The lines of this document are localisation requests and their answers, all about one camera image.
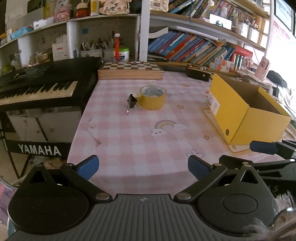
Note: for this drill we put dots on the black Yamaha keyboard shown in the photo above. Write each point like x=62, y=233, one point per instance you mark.
x=65, y=83

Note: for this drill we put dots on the row of lower shelf books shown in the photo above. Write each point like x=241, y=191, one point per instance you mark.
x=185, y=47

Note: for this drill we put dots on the yellow tape roll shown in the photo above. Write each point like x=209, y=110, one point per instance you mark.
x=152, y=97

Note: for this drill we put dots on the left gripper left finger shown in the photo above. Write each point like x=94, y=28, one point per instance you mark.
x=80, y=174

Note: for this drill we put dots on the pink checkered tablecloth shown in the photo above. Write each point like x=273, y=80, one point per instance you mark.
x=146, y=152

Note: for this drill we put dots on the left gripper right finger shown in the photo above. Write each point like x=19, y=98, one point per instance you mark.
x=207, y=177

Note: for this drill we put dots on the white green lidded jar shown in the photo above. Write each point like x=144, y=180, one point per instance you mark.
x=122, y=55

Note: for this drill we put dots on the pink card holder box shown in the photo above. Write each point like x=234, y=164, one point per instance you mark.
x=262, y=69

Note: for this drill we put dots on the black binder clip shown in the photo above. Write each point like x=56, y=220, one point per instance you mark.
x=132, y=102

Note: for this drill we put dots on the wooden chess board box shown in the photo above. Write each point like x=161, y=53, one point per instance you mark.
x=130, y=70

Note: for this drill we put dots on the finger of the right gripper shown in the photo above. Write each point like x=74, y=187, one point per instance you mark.
x=285, y=148

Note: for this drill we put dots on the yellow cardboard box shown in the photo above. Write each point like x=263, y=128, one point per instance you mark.
x=245, y=112

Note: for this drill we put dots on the white bookshelf frame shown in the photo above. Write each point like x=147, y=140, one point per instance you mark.
x=63, y=30

